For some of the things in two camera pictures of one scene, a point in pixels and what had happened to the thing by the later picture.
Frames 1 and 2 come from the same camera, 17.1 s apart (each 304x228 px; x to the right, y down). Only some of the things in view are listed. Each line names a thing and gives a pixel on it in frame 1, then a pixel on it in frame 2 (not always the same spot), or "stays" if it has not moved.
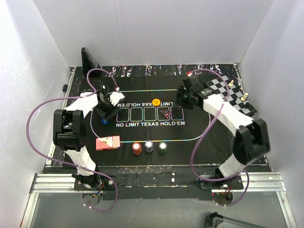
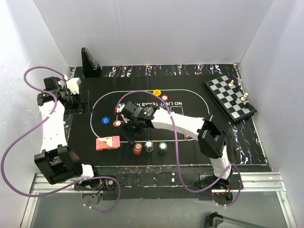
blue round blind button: x=104 y=122 stays
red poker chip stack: x=137 y=148 stays
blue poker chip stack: x=149 y=145 stays
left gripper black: x=108 y=114 → x=86 y=107
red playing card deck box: x=108 y=143 stays
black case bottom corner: x=215 y=220 stays
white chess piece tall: x=231 y=84 stays
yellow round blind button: x=156 y=102 → x=156 y=92
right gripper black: x=180 y=91 → x=127 y=128
